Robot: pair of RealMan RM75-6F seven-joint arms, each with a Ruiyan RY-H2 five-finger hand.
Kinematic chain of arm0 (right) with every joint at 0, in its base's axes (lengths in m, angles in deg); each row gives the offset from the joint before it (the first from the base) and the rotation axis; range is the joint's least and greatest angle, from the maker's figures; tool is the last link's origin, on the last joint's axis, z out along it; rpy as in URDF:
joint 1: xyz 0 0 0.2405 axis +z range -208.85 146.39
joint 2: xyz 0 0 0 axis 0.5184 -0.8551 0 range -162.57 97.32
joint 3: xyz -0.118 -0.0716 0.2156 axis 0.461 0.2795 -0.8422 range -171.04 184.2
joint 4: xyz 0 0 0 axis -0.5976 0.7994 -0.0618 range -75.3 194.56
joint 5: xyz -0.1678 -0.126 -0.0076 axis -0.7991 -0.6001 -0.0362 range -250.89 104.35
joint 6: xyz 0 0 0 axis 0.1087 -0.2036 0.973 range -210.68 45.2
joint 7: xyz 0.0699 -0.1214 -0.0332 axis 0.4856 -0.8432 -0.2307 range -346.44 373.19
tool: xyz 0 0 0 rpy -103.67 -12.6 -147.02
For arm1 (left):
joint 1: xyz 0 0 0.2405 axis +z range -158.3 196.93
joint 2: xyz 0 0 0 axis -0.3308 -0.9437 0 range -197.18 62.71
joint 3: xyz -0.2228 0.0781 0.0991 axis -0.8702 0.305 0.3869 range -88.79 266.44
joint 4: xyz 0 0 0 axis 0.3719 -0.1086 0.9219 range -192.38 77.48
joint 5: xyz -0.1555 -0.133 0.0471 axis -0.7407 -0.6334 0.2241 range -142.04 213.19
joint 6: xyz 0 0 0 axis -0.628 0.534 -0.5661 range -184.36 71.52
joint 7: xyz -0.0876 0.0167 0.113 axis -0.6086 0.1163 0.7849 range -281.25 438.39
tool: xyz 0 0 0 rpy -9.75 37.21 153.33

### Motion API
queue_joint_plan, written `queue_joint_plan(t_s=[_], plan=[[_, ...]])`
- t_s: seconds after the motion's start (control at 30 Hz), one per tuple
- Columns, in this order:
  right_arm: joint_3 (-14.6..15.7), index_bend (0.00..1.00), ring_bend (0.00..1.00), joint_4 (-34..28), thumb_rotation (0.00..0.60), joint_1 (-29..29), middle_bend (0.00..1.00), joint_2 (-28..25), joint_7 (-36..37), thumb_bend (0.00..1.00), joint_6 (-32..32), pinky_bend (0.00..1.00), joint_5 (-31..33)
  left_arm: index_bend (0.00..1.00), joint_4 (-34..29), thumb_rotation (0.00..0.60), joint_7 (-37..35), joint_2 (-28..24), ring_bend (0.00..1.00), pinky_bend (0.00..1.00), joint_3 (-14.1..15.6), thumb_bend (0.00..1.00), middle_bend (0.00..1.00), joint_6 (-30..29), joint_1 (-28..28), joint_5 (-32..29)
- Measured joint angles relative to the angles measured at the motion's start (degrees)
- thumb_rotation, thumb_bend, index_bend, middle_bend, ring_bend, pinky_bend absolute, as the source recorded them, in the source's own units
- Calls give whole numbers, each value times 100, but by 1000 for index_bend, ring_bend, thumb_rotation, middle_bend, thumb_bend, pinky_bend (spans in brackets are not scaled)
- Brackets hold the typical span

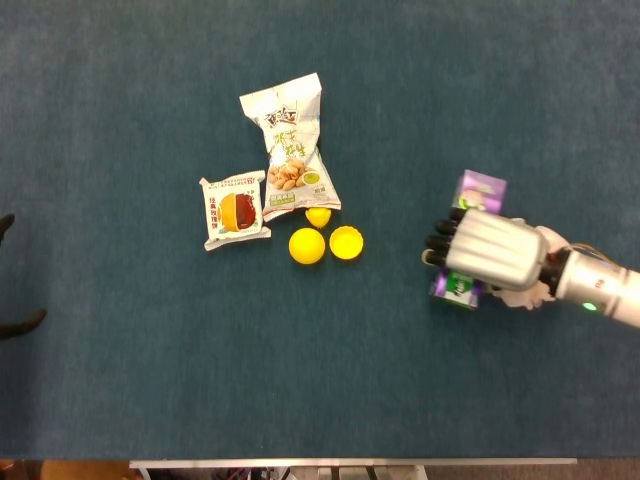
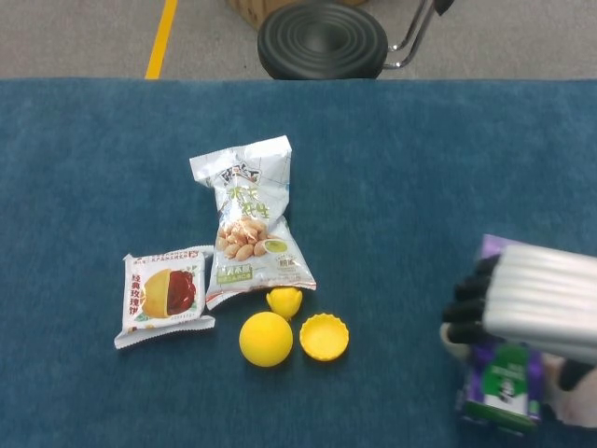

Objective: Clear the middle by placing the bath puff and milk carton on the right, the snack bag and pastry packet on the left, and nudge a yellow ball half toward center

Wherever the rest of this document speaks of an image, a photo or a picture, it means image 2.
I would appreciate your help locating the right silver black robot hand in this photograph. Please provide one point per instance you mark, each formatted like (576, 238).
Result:
(536, 298)

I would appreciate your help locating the purple toothpaste box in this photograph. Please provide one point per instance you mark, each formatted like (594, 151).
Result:
(506, 382)

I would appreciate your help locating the pink mesh bath loofah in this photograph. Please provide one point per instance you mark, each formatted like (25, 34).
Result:
(573, 410)

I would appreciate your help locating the yellow plastic ball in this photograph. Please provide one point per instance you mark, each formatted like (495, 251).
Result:
(266, 340)

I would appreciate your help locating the white peanut snack bag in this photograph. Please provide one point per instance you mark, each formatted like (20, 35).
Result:
(252, 210)

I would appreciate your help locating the rose cake snack packet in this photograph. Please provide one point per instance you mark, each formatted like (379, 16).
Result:
(163, 294)

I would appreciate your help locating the yellow scalloped plastic cup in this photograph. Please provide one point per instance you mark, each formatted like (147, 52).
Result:
(324, 338)

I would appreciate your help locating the small yellow flower-shaped cup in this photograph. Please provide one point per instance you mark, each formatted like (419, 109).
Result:
(284, 301)

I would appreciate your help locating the black round stool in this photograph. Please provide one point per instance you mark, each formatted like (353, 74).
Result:
(322, 42)

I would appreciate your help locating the light wooden box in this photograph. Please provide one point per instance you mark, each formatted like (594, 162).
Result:
(247, 11)

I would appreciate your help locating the blue felt table cover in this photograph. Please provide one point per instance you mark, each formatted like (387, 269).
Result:
(93, 186)

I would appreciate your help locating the chrome chair frame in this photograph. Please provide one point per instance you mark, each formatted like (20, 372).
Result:
(412, 35)

